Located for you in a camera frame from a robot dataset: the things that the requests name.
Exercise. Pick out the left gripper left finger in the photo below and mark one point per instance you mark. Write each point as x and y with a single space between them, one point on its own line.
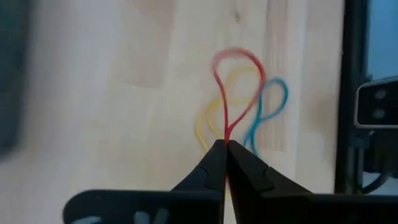
186 205

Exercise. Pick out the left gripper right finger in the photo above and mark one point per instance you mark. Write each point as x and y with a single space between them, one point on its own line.
280 208

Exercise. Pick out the red rubber band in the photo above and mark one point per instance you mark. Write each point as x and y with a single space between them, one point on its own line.
227 132

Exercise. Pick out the blue rubber band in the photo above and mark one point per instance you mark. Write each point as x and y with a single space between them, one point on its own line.
259 109

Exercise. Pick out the yellow rubber band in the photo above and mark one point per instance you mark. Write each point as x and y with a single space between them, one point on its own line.
209 108

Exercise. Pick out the black silver-edged depth camera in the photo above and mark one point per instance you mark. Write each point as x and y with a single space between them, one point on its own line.
373 105

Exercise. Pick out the black aluminium table frame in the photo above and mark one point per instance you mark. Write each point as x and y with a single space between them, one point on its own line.
354 46

